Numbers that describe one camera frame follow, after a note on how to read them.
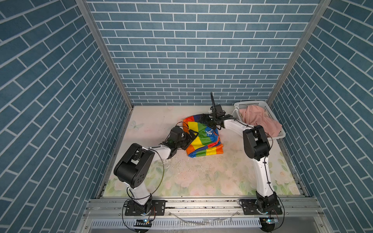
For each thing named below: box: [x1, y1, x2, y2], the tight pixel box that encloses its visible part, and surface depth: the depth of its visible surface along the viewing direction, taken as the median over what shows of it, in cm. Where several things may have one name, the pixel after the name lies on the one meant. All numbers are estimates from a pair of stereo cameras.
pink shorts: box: [239, 104, 283, 137], surface depth 102 cm
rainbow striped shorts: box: [183, 114, 224, 158], surface depth 98 cm
